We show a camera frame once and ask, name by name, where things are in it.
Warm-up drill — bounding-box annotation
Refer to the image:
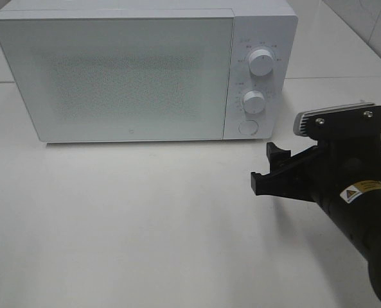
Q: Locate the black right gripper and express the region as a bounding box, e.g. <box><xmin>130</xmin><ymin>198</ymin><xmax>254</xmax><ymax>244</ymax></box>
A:
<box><xmin>251</xmin><ymin>103</ymin><xmax>381</xmax><ymax>225</ymax></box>

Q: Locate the round white door button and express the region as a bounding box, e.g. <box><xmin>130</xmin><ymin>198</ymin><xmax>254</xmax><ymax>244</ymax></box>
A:
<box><xmin>238</xmin><ymin>120</ymin><xmax>258</xmax><ymax>136</ymax></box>

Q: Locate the white microwave knob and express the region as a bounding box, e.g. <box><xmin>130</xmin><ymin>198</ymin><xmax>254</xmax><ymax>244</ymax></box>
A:
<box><xmin>247</xmin><ymin>47</ymin><xmax>274</xmax><ymax>76</ymax></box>
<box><xmin>242</xmin><ymin>90</ymin><xmax>266</xmax><ymax>114</ymax></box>

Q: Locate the white microwave door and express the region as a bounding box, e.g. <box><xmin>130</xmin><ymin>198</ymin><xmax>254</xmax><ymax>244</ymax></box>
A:
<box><xmin>0</xmin><ymin>18</ymin><xmax>233</xmax><ymax>142</ymax></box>

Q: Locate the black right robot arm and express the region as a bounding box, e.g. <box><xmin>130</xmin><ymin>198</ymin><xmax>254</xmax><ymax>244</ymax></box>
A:
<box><xmin>251</xmin><ymin>102</ymin><xmax>381</xmax><ymax>301</ymax></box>

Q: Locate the white microwave oven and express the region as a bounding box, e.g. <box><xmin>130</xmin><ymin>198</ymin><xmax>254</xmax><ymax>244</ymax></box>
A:
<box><xmin>0</xmin><ymin>1</ymin><xmax>298</xmax><ymax>142</ymax></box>

